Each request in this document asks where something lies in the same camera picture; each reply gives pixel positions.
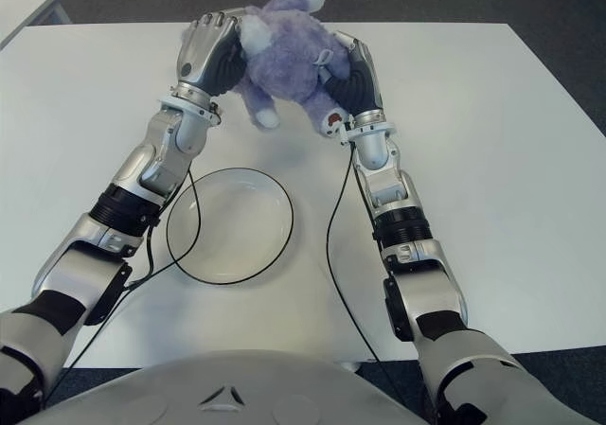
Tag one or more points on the white side table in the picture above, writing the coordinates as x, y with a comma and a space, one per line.
23, 4

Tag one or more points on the white plate black rim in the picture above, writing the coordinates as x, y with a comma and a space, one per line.
237, 226

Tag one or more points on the grey robot torso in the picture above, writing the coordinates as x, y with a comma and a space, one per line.
227, 387

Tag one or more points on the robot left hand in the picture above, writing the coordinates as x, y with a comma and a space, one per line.
199, 51

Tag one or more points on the purple plush bunny doll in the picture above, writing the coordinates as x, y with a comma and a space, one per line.
289, 60

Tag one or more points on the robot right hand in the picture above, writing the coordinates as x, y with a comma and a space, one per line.
364, 89

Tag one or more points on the robot left arm silver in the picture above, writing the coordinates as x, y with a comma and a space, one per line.
71, 273

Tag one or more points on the robot right arm silver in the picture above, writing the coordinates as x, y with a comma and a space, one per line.
426, 292

